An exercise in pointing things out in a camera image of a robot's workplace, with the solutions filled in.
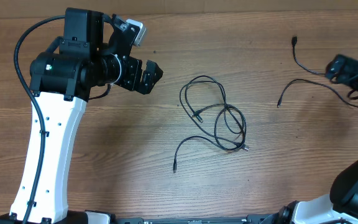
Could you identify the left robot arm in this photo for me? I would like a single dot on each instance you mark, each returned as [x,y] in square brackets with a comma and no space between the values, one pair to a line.
[94,50]

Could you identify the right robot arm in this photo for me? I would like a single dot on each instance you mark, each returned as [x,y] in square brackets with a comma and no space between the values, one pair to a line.
[340,205]

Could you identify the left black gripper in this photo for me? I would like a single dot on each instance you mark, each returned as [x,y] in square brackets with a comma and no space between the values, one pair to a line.
[132,82]

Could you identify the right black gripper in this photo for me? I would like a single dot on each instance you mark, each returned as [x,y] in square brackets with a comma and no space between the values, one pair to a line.
[344,74]

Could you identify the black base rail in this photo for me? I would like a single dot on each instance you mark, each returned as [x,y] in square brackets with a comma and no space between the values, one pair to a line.
[249,219]

